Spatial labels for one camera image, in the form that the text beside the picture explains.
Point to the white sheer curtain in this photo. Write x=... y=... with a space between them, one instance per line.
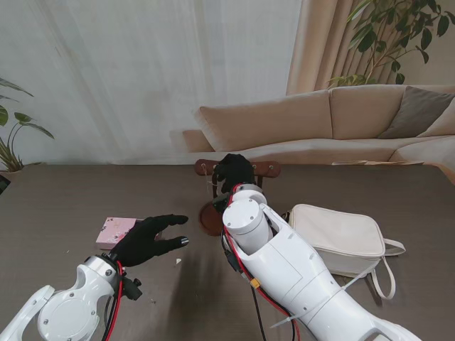
x=142 y=71

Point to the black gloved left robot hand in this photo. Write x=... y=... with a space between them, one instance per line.
x=142 y=245

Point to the pink floral box sleeve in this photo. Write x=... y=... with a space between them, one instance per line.
x=112 y=231

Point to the dark flat device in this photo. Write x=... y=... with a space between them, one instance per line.
x=3 y=184

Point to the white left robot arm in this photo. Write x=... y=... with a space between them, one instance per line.
x=67 y=312

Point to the beige sofa cushion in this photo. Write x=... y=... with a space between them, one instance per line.
x=444 y=124

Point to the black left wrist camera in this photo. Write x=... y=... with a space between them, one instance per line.
x=132 y=289

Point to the beige drape curtain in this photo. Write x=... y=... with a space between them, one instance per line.
x=320 y=42

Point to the white leather handbag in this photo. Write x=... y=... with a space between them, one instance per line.
x=341 y=234

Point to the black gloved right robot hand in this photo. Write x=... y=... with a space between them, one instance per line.
x=236 y=170

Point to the tall dark green leafy plant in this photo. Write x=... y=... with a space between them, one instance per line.
x=369 y=35

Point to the grey sofa cushion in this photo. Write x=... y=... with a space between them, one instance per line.
x=416 y=113

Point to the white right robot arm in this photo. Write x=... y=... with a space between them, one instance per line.
x=284 y=263

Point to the beige plant pot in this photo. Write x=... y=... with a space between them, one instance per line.
x=10 y=174

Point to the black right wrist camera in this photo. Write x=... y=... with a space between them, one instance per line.
x=220 y=203

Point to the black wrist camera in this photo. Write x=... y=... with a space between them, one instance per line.
x=132 y=289
x=220 y=203

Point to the brown wooden jewelry stand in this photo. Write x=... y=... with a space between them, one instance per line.
x=208 y=220

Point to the broad-leaf green houseplant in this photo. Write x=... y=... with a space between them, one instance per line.
x=25 y=119

